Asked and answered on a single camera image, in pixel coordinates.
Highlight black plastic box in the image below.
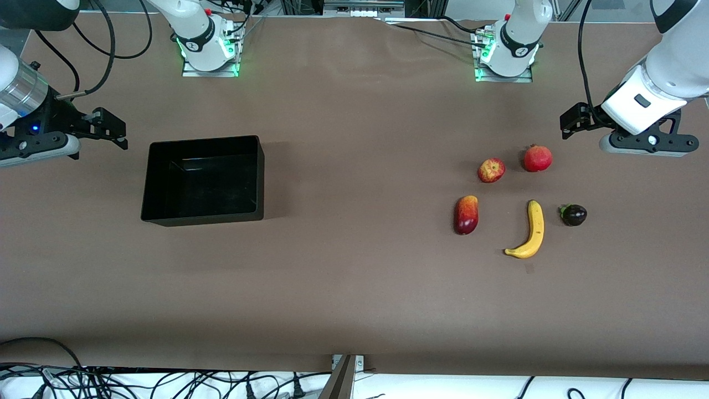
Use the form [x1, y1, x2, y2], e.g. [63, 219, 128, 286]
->
[141, 135, 265, 227]

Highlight red yellow apple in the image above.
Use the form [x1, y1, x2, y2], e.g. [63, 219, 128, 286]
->
[477, 158, 506, 183]

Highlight yellow banana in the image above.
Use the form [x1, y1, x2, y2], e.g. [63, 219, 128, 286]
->
[504, 199, 545, 259]

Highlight red pomegranate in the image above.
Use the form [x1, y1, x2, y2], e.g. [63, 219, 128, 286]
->
[523, 144, 553, 173]

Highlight dark purple eggplant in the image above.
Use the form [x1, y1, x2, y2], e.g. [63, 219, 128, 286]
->
[558, 204, 588, 227]

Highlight red yellow mango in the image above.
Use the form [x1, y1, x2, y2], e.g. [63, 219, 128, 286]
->
[454, 195, 479, 236]

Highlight white socket strip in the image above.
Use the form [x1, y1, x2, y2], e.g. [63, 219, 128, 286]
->
[324, 0, 405, 17]

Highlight dark grey beam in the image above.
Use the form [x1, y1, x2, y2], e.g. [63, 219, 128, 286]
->
[318, 355, 358, 399]

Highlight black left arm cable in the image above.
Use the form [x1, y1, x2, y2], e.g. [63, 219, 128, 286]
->
[578, 0, 604, 125]

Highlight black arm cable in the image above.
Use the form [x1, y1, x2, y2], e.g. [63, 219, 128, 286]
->
[578, 0, 604, 125]
[33, 0, 153, 100]

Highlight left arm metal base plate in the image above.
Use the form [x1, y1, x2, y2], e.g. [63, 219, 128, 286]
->
[475, 60, 533, 83]

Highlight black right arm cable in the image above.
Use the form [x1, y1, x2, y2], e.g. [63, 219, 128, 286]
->
[33, 0, 153, 100]

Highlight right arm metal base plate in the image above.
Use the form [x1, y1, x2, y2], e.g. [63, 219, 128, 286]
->
[182, 54, 240, 78]

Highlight black table cable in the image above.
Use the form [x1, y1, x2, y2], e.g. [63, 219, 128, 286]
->
[388, 16, 488, 46]

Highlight black looped cable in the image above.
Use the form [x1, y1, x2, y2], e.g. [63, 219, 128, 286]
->
[0, 337, 84, 369]

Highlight black cable bundle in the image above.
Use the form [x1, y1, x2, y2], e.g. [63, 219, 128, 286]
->
[0, 363, 333, 399]

